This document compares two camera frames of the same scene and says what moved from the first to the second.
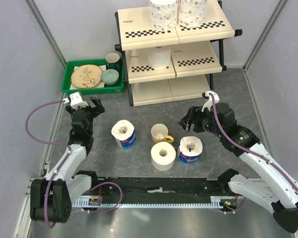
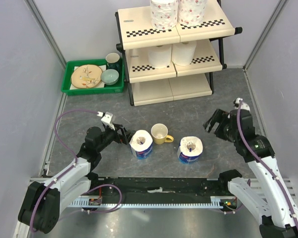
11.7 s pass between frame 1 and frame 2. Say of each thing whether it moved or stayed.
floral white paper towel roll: stayed
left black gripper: moved
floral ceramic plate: stayed
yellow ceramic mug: stayed
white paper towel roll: stayed
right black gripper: moved
